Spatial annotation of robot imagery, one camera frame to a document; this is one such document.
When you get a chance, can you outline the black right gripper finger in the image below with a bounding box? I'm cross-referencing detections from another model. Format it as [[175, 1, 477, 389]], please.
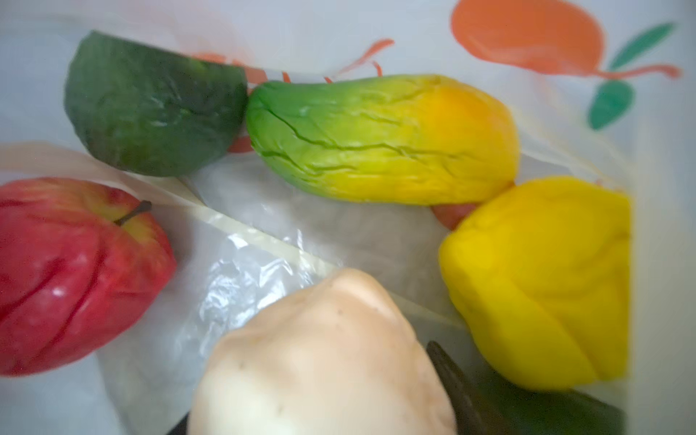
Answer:
[[426, 341, 516, 435]]

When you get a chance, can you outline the beige pear fruit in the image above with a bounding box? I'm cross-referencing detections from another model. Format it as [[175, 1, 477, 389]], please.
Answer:
[[188, 269, 457, 434]]

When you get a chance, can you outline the green yellow mango fruit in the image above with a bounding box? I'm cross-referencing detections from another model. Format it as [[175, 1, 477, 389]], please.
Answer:
[[246, 74, 520, 206]]

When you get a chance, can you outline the yellow plastic bag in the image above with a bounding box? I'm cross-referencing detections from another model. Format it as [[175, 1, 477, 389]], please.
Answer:
[[1, 1, 695, 434]]

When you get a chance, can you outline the red apple fruit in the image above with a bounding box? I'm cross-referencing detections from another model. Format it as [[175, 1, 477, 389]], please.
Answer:
[[1, 178, 177, 377]]

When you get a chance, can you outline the dark green fruit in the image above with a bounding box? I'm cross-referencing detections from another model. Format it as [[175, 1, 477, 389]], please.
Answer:
[[63, 32, 248, 177]]

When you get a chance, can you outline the yellow lemon fruit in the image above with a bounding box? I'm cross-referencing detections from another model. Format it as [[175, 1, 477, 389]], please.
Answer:
[[439, 177, 632, 391]]

